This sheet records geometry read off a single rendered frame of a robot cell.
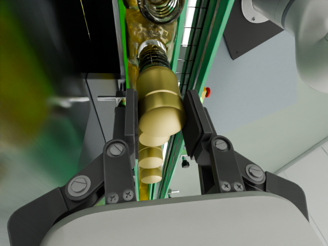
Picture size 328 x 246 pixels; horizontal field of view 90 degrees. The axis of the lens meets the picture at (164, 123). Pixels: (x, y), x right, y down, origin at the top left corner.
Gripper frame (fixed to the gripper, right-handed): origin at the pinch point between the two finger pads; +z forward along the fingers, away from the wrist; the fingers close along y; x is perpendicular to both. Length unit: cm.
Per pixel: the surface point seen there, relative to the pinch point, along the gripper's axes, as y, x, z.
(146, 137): -0.8, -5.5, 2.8
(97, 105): -13.3, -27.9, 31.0
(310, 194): 366, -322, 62
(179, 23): 5.6, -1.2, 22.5
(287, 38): 65, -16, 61
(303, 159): 365, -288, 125
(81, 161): -14.4, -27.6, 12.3
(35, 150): -11.8, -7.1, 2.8
